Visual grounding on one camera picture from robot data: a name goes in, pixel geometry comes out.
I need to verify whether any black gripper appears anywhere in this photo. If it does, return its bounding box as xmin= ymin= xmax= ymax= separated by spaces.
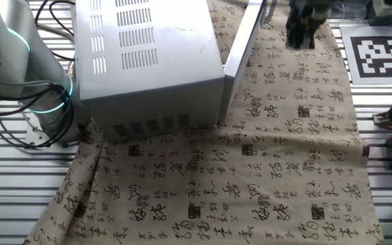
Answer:
xmin=286 ymin=0 xmax=333 ymax=50

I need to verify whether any silver microwave body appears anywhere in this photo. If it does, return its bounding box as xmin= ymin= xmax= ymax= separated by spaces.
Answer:
xmin=71 ymin=0 xmax=226 ymax=142

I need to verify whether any clear plastic container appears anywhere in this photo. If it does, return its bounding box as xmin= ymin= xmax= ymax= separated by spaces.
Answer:
xmin=330 ymin=0 xmax=368 ymax=20

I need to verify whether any black white fiducial marker board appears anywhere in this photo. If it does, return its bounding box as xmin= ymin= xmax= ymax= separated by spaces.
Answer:
xmin=340 ymin=26 xmax=392 ymax=86

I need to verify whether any grey equipment box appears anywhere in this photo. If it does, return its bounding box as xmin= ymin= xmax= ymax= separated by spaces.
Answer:
xmin=367 ymin=0 xmax=392 ymax=28

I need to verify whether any beige calligraphy print cloth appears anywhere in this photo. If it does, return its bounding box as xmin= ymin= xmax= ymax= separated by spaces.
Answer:
xmin=22 ymin=0 xmax=386 ymax=245

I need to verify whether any black cable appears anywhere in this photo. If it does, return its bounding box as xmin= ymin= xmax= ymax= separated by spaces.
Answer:
xmin=34 ymin=0 xmax=77 ymax=63
xmin=0 ymin=83 xmax=77 ymax=150

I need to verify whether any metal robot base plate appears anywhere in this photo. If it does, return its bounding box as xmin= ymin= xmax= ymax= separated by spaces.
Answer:
xmin=24 ymin=112 xmax=81 ymax=154

